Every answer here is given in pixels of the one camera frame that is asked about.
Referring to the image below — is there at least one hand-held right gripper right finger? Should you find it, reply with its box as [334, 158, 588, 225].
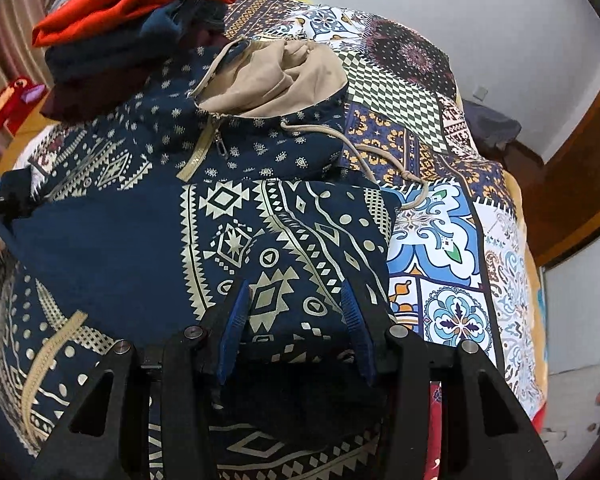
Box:
[340, 278, 561, 480]

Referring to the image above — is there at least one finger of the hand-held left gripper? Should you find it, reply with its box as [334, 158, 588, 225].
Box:
[0, 191, 35, 220]

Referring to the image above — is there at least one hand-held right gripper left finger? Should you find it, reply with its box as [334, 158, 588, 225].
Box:
[30, 277, 253, 480]

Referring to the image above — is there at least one navy patterned hoodie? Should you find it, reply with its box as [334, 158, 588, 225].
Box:
[0, 40, 431, 480]

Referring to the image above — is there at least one plain navy garment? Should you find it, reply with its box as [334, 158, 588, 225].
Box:
[44, 0, 227, 85]

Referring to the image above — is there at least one red garment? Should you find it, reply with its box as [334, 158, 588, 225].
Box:
[32, 0, 257, 50]

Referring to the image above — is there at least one patchwork printed bedspread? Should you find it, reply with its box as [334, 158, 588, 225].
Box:
[0, 0, 548, 480]

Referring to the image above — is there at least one red plush toy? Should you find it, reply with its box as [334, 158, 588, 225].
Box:
[0, 76, 47, 134]

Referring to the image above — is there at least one maroon garment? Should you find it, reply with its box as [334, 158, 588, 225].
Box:
[40, 27, 222, 122]

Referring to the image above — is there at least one striped curtain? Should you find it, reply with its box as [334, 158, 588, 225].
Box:
[0, 0, 63, 128]

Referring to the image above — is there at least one dark grey cloth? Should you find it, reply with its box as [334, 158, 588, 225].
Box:
[461, 100, 524, 162]

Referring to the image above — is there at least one brown wooden furniture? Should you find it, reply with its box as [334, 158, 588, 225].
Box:
[500, 52, 600, 267]

